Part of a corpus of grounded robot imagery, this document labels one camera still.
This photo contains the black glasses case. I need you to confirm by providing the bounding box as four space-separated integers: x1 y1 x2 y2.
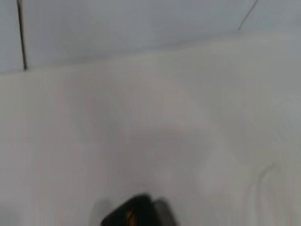
100 193 179 226

